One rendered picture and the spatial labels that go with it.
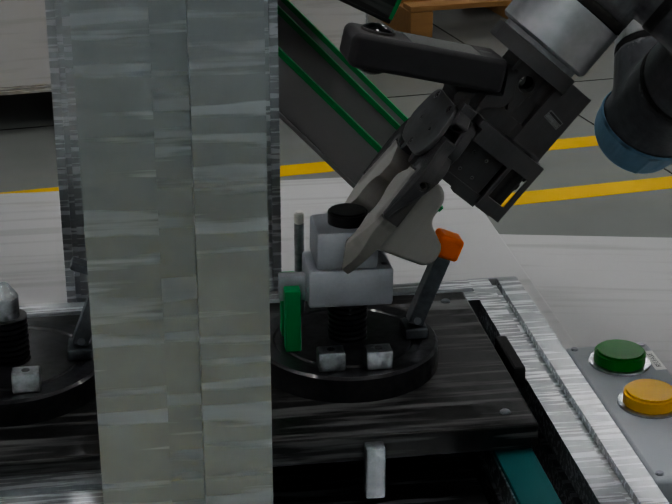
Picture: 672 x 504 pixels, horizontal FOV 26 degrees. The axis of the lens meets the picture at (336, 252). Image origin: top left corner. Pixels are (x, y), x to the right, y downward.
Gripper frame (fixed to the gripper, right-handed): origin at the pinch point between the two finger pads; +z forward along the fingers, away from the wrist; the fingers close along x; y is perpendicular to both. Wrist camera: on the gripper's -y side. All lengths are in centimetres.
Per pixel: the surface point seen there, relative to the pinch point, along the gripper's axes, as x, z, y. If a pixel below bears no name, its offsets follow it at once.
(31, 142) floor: 372, 112, 32
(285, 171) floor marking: 330, 61, 93
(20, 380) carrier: -5.9, 20.7, -13.9
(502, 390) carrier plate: -6.7, 0.7, 15.0
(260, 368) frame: -78, -13, -29
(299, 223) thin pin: 5.1, 2.0, -1.7
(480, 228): 54, 0, 32
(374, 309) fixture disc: 4.9, 4.1, 7.8
